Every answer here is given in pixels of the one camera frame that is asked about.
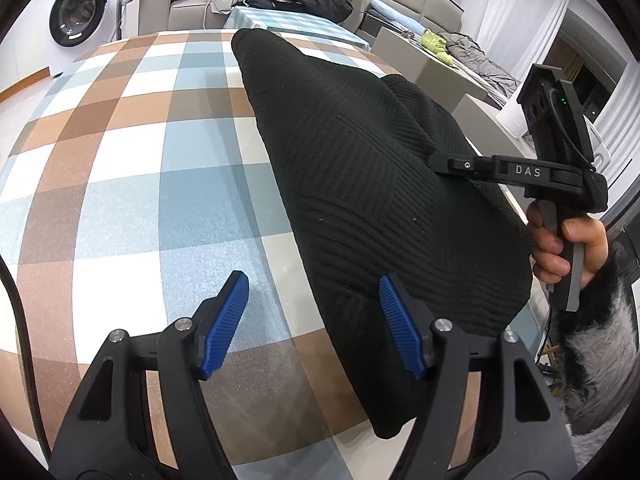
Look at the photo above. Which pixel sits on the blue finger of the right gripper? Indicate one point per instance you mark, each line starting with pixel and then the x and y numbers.
pixel 470 167

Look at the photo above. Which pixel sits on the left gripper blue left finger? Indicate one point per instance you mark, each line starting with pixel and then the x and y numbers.
pixel 220 320

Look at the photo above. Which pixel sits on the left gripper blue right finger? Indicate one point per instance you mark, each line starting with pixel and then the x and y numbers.
pixel 410 323

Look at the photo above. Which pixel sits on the black knit sweater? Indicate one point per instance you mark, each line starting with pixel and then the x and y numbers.
pixel 349 153

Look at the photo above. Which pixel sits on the white paper towel roll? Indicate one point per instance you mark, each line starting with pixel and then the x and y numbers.
pixel 512 118

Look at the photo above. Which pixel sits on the grey cabinet box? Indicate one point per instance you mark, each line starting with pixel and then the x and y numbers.
pixel 464 98

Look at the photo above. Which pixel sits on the grey crumpled blanket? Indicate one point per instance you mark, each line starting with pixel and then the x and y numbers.
pixel 469 53

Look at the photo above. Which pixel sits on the green toy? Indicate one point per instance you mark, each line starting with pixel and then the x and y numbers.
pixel 437 46

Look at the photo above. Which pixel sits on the plaid brown blue tablecloth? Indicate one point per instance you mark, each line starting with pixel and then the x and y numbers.
pixel 131 186

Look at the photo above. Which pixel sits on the fuzzy grey black sleeve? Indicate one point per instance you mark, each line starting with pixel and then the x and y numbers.
pixel 599 352

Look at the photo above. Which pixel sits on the light blue pillow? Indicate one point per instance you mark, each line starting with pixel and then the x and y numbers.
pixel 392 15

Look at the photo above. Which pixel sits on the grey sofa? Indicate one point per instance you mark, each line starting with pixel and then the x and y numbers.
pixel 173 15

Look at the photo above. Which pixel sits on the white front-load washing machine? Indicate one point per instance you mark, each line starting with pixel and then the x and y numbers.
pixel 76 28

